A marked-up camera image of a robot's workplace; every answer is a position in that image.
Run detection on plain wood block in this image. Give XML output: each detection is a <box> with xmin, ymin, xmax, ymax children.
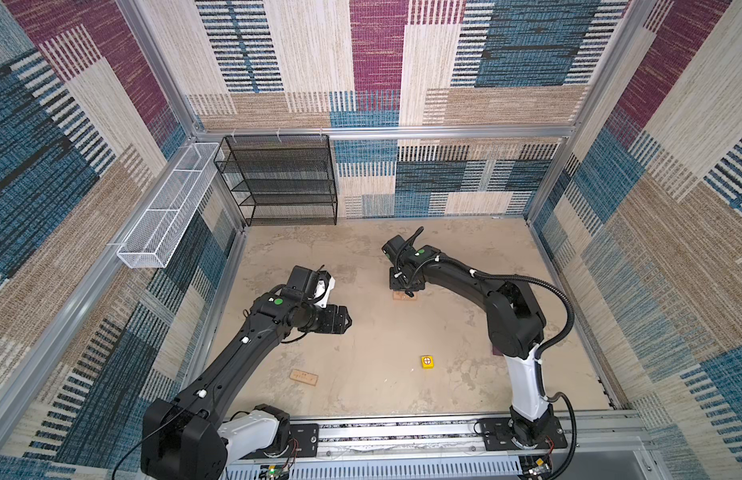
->
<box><xmin>392</xmin><ymin>291</ymin><xmax>417</xmax><ymax>301</ymax></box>

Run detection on printed wood block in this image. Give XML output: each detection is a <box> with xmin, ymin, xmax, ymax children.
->
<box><xmin>289</xmin><ymin>369</ymin><xmax>319</xmax><ymax>386</ymax></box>

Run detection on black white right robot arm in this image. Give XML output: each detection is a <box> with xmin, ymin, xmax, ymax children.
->
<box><xmin>382</xmin><ymin>235</ymin><xmax>552</xmax><ymax>448</ymax></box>

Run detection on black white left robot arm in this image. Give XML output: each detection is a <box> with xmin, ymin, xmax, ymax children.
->
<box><xmin>140</xmin><ymin>266</ymin><xmax>352</xmax><ymax>479</ymax></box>

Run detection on yellow target cube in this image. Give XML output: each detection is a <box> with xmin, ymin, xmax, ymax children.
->
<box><xmin>421</xmin><ymin>355</ymin><xmax>434</xmax><ymax>370</ymax></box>

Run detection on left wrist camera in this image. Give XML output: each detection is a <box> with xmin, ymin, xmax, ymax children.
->
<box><xmin>311</xmin><ymin>270</ymin><xmax>336</xmax><ymax>309</ymax></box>

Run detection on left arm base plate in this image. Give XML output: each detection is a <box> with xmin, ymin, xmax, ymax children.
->
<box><xmin>284</xmin><ymin>423</ymin><xmax>320</xmax><ymax>459</ymax></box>

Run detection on black wire mesh shelf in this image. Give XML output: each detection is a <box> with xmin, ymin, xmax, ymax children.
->
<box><xmin>216</xmin><ymin>134</ymin><xmax>338</xmax><ymax>227</ymax></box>

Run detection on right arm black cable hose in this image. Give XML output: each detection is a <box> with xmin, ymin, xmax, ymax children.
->
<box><xmin>394</xmin><ymin>226</ymin><xmax>578</xmax><ymax>478</ymax></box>

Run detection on aluminium mounting rail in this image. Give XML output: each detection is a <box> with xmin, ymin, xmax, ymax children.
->
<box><xmin>220</xmin><ymin>412</ymin><xmax>662</xmax><ymax>479</ymax></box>

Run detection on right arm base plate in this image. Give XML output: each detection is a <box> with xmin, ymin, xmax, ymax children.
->
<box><xmin>473</xmin><ymin>416</ymin><xmax>569</xmax><ymax>451</ymax></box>

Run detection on white wire mesh basket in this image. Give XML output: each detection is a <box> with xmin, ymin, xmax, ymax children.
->
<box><xmin>117</xmin><ymin>143</ymin><xmax>220</xmax><ymax>269</ymax></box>

